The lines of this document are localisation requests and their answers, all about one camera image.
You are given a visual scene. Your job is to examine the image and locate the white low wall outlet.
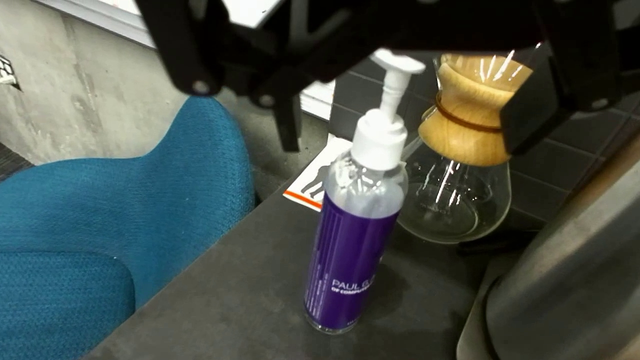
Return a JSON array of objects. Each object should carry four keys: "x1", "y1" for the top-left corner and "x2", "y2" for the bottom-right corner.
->
[{"x1": 0, "y1": 52, "x2": 21, "y2": 91}]

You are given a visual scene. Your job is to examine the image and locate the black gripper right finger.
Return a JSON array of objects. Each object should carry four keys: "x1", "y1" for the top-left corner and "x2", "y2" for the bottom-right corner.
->
[{"x1": 497, "y1": 0, "x2": 640, "y2": 156}]

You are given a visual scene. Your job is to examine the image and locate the glass carafe with wooden collar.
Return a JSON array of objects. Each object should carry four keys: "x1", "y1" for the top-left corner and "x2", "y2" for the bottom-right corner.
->
[{"x1": 396, "y1": 52, "x2": 535, "y2": 246}]

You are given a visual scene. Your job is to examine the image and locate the white and orange card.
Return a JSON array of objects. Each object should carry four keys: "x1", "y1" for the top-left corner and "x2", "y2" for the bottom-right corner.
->
[{"x1": 281, "y1": 132, "x2": 355, "y2": 214}]

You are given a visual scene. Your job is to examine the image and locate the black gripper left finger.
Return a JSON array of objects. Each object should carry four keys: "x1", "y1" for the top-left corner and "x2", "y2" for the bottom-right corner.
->
[{"x1": 136, "y1": 0, "x2": 315, "y2": 152}]

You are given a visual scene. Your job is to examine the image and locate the blue upholstered chair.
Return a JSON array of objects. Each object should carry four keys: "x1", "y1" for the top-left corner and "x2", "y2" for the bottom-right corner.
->
[{"x1": 0, "y1": 96, "x2": 258, "y2": 360}]

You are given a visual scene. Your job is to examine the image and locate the purple pump bottle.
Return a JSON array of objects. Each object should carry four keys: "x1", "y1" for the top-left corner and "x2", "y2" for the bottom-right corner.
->
[{"x1": 302, "y1": 47, "x2": 428, "y2": 336}]

